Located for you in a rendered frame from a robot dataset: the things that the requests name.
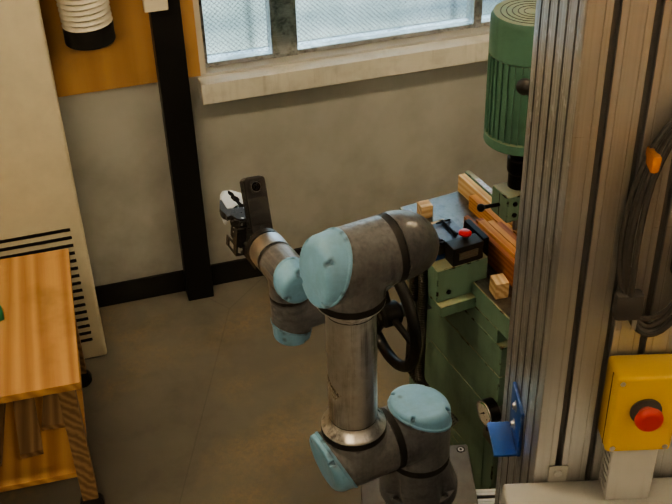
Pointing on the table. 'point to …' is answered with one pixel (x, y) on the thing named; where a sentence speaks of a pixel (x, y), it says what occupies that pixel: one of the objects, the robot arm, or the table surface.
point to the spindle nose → (514, 171)
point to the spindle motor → (508, 75)
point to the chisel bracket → (509, 205)
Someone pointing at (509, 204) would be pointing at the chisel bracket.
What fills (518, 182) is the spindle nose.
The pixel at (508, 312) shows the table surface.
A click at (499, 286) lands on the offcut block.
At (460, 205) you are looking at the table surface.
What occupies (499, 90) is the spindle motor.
